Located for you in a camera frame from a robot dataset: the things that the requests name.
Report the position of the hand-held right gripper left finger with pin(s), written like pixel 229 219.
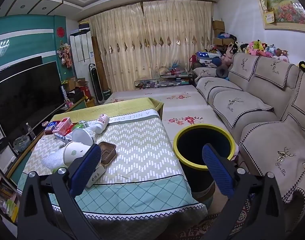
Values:
pixel 87 166

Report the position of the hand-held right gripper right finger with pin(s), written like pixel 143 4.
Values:
pixel 216 167

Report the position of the small white printed box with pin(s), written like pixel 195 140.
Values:
pixel 98 176

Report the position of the paper cup with green print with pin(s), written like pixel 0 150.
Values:
pixel 72 152

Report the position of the brown plastic tray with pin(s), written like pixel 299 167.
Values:
pixel 108 152

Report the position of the white plastic cup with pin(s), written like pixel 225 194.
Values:
pixel 80 136

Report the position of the black yellow-rimmed trash bin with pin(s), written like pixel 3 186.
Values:
pixel 192 142

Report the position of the clear bubble wrap bag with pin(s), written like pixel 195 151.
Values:
pixel 52 160

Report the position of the blue white wrapper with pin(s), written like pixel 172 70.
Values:
pixel 60 137

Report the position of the white bottle with pink label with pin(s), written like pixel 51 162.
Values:
pixel 101 122

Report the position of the pink strawberry milk carton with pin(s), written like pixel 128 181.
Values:
pixel 62 125

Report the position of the red flat box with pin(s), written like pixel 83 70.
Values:
pixel 47 130

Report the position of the blue tissue packet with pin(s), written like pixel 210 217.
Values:
pixel 52 125

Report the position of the small pink dish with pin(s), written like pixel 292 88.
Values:
pixel 45 123

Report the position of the teal yellow television cabinet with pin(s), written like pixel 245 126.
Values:
pixel 76 103

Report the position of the clear plastic water bottle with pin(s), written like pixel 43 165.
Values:
pixel 30 131

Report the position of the glass bowl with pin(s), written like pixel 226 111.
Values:
pixel 21 143

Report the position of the black box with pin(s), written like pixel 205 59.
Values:
pixel 76 95

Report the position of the floral printed floor mattress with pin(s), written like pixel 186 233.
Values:
pixel 182 100

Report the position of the beige sofa with deer covers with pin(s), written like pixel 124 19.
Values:
pixel 255 100

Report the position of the white plastic drawer unit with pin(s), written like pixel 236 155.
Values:
pixel 5 156

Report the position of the open cardboard box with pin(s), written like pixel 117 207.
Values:
pixel 77 82

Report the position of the pile of books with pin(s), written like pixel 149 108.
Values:
pixel 7 200

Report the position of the black tower fan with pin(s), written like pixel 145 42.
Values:
pixel 96 80

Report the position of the large black flat television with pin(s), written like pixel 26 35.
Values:
pixel 25 97

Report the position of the grey neck pillow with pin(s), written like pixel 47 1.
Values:
pixel 222 72

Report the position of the cluttered glass coffee table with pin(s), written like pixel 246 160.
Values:
pixel 162 83

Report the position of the artificial flower bunch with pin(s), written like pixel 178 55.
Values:
pixel 64 53

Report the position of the white standing air conditioner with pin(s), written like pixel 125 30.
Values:
pixel 80 45

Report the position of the small black flat television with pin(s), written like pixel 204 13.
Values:
pixel 17 66

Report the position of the pile of plush toys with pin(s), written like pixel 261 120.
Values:
pixel 257 48

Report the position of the beige embroidered curtain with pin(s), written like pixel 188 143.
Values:
pixel 147 42

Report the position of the stack of cardboard boxes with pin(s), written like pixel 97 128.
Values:
pixel 218 26

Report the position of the framed flower painting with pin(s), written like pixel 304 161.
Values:
pixel 285 2

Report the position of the red round wall ornament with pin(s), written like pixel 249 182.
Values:
pixel 61 31

